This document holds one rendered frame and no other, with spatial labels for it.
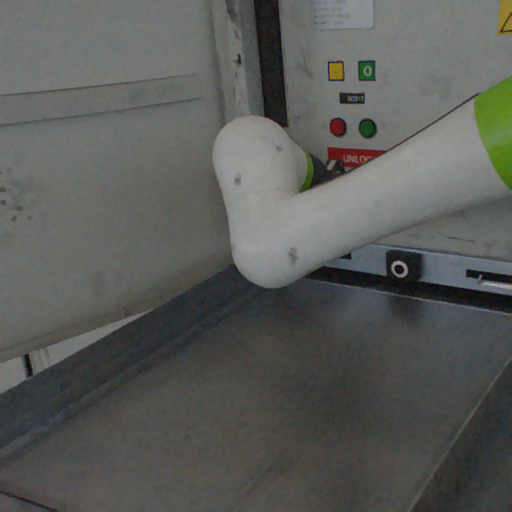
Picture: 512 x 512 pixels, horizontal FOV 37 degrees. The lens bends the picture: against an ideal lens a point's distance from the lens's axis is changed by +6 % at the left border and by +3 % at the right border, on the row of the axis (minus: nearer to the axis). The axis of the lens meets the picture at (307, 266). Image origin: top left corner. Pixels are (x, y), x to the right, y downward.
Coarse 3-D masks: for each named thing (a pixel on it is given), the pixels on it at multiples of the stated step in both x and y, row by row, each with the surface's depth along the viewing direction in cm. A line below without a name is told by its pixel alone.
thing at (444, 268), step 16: (352, 256) 140; (368, 256) 138; (384, 256) 136; (432, 256) 131; (448, 256) 129; (464, 256) 128; (480, 256) 127; (368, 272) 139; (384, 272) 137; (432, 272) 132; (448, 272) 130; (464, 272) 128; (480, 272) 127; (496, 272) 125; (480, 288) 128; (496, 288) 127
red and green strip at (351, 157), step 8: (328, 152) 136; (336, 152) 135; (344, 152) 134; (352, 152) 133; (360, 152) 132; (368, 152) 131; (376, 152) 130; (344, 160) 134; (352, 160) 134; (360, 160) 133
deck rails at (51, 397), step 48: (192, 288) 125; (240, 288) 137; (144, 336) 117; (192, 336) 122; (48, 384) 103; (96, 384) 110; (0, 432) 98; (48, 432) 100; (480, 432) 88; (432, 480) 75
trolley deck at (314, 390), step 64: (256, 320) 127; (320, 320) 125; (384, 320) 124; (448, 320) 122; (128, 384) 110; (192, 384) 108; (256, 384) 107; (320, 384) 106; (384, 384) 105; (448, 384) 104; (64, 448) 96; (128, 448) 95; (192, 448) 94; (256, 448) 93; (320, 448) 92; (384, 448) 91
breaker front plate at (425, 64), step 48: (288, 0) 130; (384, 0) 121; (432, 0) 117; (480, 0) 114; (288, 48) 133; (336, 48) 128; (384, 48) 123; (432, 48) 119; (480, 48) 116; (288, 96) 136; (336, 96) 131; (384, 96) 126; (432, 96) 122; (336, 144) 134; (384, 144) 129; (384, 240) 136; (432, 240) 131; (480, 240) 126
